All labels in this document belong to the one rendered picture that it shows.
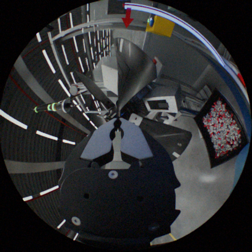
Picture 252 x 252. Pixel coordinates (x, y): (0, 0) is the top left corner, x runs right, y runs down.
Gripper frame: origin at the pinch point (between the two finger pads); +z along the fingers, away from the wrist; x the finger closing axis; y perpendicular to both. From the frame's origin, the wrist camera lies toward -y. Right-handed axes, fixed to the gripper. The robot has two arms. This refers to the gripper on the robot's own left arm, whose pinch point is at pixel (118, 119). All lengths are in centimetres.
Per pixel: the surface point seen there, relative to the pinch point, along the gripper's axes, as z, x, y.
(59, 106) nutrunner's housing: 19.6, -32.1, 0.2
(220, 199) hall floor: -64, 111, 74
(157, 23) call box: 16.9, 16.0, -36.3
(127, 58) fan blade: 3.4, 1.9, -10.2
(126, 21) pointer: 2.9, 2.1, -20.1
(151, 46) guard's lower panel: 68, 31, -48
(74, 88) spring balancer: 90, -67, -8
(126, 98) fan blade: 5.4, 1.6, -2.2
